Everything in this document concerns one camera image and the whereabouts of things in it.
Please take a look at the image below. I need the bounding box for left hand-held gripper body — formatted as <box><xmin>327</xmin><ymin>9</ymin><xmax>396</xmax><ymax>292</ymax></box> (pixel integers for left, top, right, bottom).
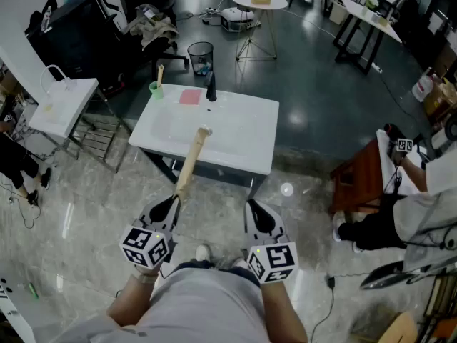
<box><xmin>119</xmin><ymin>217</ymin><xmax>179</xmax><ymax>268</ymax></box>

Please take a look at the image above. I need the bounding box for floor power strip with plugs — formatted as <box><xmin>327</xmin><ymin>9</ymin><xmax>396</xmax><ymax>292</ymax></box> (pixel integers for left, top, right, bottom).
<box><xmin>201</xmin><ymin>7</ymin><xmax>221</xmax><ymax>25</ymax></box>

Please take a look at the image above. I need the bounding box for small white sink basin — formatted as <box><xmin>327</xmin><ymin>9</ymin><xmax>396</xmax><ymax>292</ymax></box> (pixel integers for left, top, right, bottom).
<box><xmin>28</xmin><ymin>77</ymin><xmax>99</xmax><ymax>139</ymax></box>

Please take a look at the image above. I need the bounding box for beige storage box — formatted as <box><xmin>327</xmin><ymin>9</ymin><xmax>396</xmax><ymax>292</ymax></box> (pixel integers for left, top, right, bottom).
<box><xmin>328</xmin><ymin>0</ymin><xmax>349</xmax><ymax>25</ymax></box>

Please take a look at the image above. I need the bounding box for person's right forearm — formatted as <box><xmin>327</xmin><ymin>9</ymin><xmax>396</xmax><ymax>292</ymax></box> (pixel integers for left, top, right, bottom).
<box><xmin>258</xmin><ymin>279</ymin><xmax>308</xmax><ymax>343</ymax></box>

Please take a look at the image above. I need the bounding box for person's left forearm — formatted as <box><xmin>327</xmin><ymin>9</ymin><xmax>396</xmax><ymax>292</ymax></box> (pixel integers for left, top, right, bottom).
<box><xmin>106</xmin><ymin>266</ymin><xmax>161</xmax><ymax>329</ymax></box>

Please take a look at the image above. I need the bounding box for white plastic jug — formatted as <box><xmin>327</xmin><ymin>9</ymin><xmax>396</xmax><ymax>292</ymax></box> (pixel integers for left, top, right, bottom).
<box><xmin>411</xmin><ymin>68</ymin><xmax>435</xmax><ymax>103</ymax></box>

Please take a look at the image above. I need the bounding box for black hair dryer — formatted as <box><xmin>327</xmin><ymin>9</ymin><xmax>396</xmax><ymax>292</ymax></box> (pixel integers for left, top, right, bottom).
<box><xmin>383</xmin><ymin>122</ymin><xmax>406</xmax><ymax>143</ymax></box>

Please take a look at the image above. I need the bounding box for metal rack stand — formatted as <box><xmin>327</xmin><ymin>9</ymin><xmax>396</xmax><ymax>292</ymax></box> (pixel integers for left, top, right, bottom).
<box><xmin>35</xmin><ymin>87</ymin><xmax>133</xmax><ymax>174</ymax></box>

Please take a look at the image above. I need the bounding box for black mesh waste bin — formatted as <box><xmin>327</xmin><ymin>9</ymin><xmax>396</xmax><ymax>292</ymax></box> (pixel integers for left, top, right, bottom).
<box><xmin>186</xmin><ymin>41</ymin><xmax>214</xmax><ymax>77</ymax></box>

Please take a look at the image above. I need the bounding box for red wooden cabinet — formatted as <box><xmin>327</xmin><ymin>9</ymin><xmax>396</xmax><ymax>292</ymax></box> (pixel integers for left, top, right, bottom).
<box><xmin>328</xmin><ymin>139</ymin><xmax>385</xmax><ymax>216</ymax></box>

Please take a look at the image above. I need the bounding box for cardboard box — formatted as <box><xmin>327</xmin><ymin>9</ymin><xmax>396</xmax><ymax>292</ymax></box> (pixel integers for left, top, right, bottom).
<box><xmin>423</xmin><ymin>79</ymin><xmax>457</xmax><ymax>124</ymax></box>

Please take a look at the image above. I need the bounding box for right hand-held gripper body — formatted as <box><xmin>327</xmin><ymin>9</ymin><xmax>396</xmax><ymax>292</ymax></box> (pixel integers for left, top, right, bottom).
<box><xmin>244</xmin><ymin>232</ymin><xmax>299</xmax><ymax>284</ymax></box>

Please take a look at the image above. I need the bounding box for pink soap pad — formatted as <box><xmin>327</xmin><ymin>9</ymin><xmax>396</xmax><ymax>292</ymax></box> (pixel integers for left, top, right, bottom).
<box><xmin>179</xmin><ymin>89</ymin><xmax>203</xmax><ymax>106</ymax></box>

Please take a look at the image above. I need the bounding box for wooden stool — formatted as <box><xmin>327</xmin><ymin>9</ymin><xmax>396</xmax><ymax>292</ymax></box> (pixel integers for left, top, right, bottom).
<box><xmin>376</xmin><ymin>311</ymin><xmax>419</xmax><ymax>343</ymax></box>

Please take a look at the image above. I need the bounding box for person's grey shirt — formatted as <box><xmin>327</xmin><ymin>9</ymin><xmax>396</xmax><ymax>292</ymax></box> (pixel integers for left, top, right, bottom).
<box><xmin>34</xmin><ymin>267</ymin><xmax>280</xmax><ymax>343</ymax></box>

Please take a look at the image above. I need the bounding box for beige jacket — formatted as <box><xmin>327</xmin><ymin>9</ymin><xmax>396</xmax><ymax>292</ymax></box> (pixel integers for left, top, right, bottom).
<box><xmin>123</xmin><ymin>12</ymin><xmax>179</xmax><ymax>51</ymax></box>

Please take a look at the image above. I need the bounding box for black cabinet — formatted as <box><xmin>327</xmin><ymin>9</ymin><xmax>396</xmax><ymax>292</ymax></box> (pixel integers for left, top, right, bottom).
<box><xmin>24</xmin><ymin>0</ymin><xmax>126</xmax><ymax>98</ymax></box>

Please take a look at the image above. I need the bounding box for narrow white sink basin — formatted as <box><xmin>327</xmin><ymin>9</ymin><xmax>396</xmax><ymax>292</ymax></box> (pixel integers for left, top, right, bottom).
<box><xmin>375</xmin><ymin>129</ymin><xmax>429</xmax><ymax>196</ymax></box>

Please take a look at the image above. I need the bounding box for black faucet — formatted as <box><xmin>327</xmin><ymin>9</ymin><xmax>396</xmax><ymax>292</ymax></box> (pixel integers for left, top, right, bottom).
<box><xmin>204</xmin><ymin>71</ymin><xmax>218</xmax><ymax>103</ymax></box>

